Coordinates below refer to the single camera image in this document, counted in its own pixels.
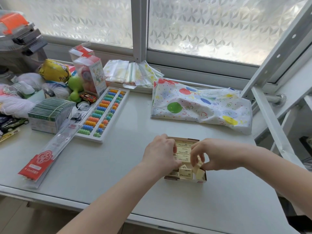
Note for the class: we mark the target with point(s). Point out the clear toy box with figures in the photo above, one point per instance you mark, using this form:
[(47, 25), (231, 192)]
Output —
[(91, 75)]

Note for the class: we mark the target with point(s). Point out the white window frame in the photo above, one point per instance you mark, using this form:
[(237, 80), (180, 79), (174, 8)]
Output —
[(140, 29)]

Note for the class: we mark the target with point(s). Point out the pile of clear zip bags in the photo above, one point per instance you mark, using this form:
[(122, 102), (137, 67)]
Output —
[(129, 73)]

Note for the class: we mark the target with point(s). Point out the person's right hand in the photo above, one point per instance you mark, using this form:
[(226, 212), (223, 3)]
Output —
[(219, 153)]

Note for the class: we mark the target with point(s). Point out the rows of cream erasers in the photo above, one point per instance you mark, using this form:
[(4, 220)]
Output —
[(183, 151)]

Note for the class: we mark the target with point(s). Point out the yellow plush toy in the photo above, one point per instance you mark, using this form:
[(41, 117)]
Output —
[(54, 70)]

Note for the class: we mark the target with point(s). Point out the black toy car package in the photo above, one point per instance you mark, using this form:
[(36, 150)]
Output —
[(11, 124)]

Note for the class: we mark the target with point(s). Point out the white fluffy bundle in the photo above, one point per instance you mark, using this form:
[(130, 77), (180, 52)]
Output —
[(30, 81), (14, 107)]

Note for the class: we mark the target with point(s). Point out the chrome metal tube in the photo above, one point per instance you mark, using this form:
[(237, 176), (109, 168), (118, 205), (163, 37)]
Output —
[(276, 98)]

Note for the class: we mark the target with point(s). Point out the clear box with red top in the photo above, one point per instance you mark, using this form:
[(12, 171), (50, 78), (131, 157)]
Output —
[(80, 52)]

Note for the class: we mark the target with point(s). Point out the red toy car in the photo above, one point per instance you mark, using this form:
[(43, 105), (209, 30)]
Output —
[(88, 97)]

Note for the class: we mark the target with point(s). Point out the bundle of green card packs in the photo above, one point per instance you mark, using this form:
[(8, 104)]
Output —
[(50, 114)]

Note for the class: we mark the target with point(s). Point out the balloon print plastic bags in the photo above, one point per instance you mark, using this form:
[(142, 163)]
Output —
[(202, 107)]

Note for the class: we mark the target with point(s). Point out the person's right forearm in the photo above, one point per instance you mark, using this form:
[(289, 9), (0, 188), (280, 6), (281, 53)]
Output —
[(280, 174)]

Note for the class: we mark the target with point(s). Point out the person's left hand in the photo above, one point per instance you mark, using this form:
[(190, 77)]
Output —
[(158, 155)]

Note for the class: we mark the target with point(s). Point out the person's left thumb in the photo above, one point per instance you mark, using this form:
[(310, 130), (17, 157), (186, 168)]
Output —
[(177, 164)]

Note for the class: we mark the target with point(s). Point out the long clear packet red label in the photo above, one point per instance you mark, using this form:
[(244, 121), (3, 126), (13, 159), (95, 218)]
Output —
[(43, 160)]

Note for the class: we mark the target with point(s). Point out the brown cardboard eraser box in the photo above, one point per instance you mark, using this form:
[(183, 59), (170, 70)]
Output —
[(170, 178)]

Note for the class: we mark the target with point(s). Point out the single cream rubber block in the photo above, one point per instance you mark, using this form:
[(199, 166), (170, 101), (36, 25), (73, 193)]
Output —
[(200, 174)]

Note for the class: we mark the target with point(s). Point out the person's left forearm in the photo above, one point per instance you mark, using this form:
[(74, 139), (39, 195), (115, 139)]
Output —
[(109, 204)]

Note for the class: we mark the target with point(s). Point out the person's right thumb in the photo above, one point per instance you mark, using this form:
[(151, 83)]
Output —
[(207, 167)]

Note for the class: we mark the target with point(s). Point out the white abacus with coloured beads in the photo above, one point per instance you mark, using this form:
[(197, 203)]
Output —
[(102, 114)]

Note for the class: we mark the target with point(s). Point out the small black and white packet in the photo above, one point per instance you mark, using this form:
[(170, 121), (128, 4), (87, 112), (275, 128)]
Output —
[(80, 112)]

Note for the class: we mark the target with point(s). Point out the white metal shelf frame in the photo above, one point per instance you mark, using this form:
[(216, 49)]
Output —
[(275, 70)]

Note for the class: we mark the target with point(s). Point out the frosted patterned window pane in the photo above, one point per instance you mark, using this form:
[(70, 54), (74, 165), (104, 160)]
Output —
[(214, 24), (80, 17)]

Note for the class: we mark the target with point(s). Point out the green plastic toy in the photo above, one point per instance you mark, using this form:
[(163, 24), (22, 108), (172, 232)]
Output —
[(75, 86)]

